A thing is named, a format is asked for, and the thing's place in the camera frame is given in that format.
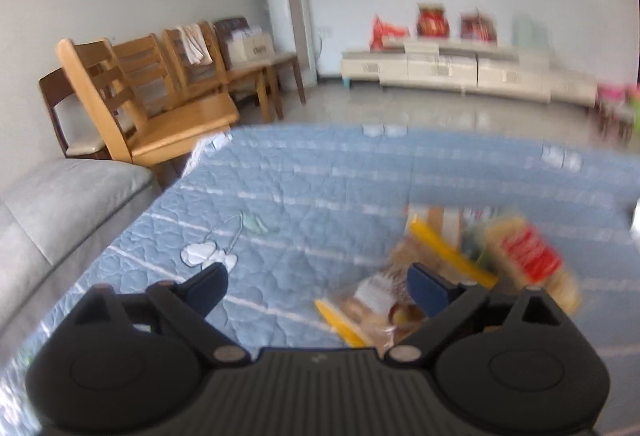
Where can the light wooden chair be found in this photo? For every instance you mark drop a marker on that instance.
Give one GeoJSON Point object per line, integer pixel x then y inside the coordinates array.
{"type": "Point", "coordinates": [152, 76]}
{"type": "Point", "coordinates": [130, 133]}
{"type": "Point", "coordinates": [252, 81]}

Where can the red gold jar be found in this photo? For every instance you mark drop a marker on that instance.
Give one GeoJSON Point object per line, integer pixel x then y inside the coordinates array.
{"type": "Point", "coordinates": [432, 21]}

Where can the cream tv cabinet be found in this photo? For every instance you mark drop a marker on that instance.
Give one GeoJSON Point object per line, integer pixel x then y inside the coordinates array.
{"type": "Point", "coordinates": [470, 67]}

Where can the grey sofa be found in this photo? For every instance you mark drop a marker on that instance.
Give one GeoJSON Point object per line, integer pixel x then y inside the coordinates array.
{"type": "Point", "coordinates": [54, 223]}

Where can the pink basin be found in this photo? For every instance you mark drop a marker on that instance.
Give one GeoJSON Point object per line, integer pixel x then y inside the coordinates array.
{"type": "Point", "coordinates": [612, 94]}

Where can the red pavilion gift box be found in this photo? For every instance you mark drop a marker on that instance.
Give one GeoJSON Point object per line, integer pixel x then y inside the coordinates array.
{"type": "Point", "coordinates": [478, 27]}

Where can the yellow edged biscuit packet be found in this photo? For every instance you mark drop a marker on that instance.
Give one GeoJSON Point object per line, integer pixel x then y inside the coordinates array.
{"type": "Point", "coordinates": [444, 231]}

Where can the wall socket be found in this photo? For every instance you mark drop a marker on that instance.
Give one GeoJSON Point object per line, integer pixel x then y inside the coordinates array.
{"type": "Point", "coordinates": [325, 32]}

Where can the cloth on chair back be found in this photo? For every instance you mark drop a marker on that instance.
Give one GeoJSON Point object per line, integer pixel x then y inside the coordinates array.
{"type": "Point", "coordinates": [194, 45]}

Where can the blue quilted table cover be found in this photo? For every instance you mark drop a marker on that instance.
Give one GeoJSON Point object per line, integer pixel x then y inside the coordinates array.
{"type": "Point", "coordinates": [298, 211]}

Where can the dark wooden chair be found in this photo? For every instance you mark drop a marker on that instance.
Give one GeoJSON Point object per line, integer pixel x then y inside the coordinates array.
{"type": "Point", "coordinates": [76, 134]}

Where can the green bucket pink lid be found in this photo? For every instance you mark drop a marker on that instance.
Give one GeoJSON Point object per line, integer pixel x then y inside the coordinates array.
{"type": "Point", "coordinates": [633, 99]}

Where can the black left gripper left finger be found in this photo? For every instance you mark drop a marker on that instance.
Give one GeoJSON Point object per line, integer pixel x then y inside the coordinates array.
{"type": "Point", "coordinates": [183, 307]}

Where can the red plastic bag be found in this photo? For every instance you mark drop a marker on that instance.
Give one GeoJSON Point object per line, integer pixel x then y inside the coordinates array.
{"type": "Point", "coordinates": [382, 30]}

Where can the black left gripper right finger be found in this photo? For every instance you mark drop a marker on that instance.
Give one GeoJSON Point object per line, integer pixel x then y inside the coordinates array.
{"type": "Point", "coordinates": [447, 306]}

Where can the light wooden chair front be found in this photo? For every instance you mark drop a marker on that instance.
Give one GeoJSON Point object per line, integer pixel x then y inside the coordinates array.
{"type": "Point", "coordinates": [130, 133]}

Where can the white gift bag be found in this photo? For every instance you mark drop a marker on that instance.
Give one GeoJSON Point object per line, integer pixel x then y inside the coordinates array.
{"type": "Point", "coordinates": [248, 45]}

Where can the red label sachima packet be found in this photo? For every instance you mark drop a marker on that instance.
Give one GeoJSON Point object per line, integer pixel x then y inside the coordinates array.
{"type": "Point", "coordinates": [522, 254]}

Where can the small wooden stool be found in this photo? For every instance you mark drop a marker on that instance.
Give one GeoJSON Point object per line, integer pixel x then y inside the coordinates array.
{"type": "Point", "coordinates": [616, 115]}

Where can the dark chair with cushion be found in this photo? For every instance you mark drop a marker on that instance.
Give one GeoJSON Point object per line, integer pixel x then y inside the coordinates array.
{"type": "Point", "coordinates": [271, 66]}

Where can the mint green appliance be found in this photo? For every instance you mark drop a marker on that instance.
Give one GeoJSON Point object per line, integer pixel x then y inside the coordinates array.
{"type": "Point", "coordinates": [528, 33]}

